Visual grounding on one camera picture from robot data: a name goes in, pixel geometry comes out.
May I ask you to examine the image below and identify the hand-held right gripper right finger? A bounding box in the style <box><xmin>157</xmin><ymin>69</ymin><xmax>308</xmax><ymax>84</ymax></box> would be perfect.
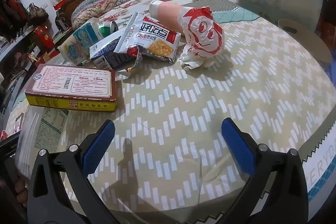
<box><xmin>222</xmin><ymin>118</ymin><xmax>309</xmax><ymax>224</ymax></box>

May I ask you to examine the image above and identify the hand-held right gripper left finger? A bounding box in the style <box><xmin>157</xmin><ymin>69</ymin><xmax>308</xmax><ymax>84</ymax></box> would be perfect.
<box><xmin>27</xmin><ymin>120</ymin><xmax>115</xmax><ymax>224</ymax></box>

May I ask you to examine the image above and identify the clear plastic wrapper with label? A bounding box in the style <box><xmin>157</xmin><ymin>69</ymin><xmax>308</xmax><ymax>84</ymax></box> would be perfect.
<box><xmin>16</xmin><ymin>108</ymin><xmax>70</xmax><ymax>177</ymax></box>

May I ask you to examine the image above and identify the maroon yellow cardboard box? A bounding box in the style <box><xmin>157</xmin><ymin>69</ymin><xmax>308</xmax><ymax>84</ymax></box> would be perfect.
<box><xmin>24</xmin><ymin>64</ymin><xmax>118</xmax><ymax>112</ymax></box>

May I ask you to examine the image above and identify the blue white carton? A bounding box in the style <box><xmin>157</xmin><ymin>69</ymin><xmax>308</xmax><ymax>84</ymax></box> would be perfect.
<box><xmin>90</xmin><ymin>30</ymin><xmax>142</xmax><ymax>70</ymax></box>

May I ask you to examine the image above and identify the white blue pouch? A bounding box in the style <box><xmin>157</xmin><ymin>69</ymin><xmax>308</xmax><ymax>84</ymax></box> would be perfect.
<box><xmin>58</xmin><ymin>18</ymin><xmax>104</xmax><ymax>66</ymax></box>

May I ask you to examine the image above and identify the crushed green drink can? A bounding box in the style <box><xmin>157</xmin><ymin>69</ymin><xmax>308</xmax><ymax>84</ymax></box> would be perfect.
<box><xmin>98</xmin><ymin>21</ymin><xmax>118</xmax><ymax>37</ymax></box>

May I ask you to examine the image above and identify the red white printed plastic wrapper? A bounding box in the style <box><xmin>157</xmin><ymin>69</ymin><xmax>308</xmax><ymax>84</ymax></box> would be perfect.
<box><xmin>179</xmin><ymin>6</ymin><xmax>224</xmax><ymax>71</ymax></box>

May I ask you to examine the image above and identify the white red cracker packet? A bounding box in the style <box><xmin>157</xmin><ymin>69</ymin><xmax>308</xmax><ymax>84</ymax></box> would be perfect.
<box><xmin>114</xmin><ymin>12</ymin><xmax>181</xmax><ymax>64</ymax></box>

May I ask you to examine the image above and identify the beige round bin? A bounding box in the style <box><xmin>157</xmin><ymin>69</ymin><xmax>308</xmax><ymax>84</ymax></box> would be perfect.
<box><xmin>278</xmin><ymin>19</ymin><xmax>333</xmax><ymax>63</ymax></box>

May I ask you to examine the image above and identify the pink bottle with white cap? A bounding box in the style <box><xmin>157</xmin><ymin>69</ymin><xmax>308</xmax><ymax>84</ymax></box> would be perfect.
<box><xmin>149</xmin><ymin>0</ymin><xmax>185</xmax><ymax>30</ymax></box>

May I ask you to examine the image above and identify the person's left hand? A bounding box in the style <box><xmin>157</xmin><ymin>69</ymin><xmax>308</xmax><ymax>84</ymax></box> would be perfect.
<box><xmin>14</xmin><ymin>177</ymin><xmax>28</xmax><ymax>208</ymax></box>

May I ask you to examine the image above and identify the beige chevron bedspread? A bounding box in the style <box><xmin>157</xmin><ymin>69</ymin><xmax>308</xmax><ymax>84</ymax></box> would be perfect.
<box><xmin>5</xmin><ymin>0</ymin><xmax>336</xmax><ymax>216</ymax></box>

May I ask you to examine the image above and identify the red gift box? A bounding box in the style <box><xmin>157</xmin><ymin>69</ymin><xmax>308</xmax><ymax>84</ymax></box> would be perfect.
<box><xmin>33</xmin><ymin>26</ymin><xmax>53</xmax><ymax>49</ymax></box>

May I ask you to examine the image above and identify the brown handbag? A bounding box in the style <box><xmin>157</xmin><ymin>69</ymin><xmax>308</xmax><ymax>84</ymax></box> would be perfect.
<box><xmin>28</xmin><ymin>3</ymin><xmax>49</xmax><ymax>24</ymax></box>

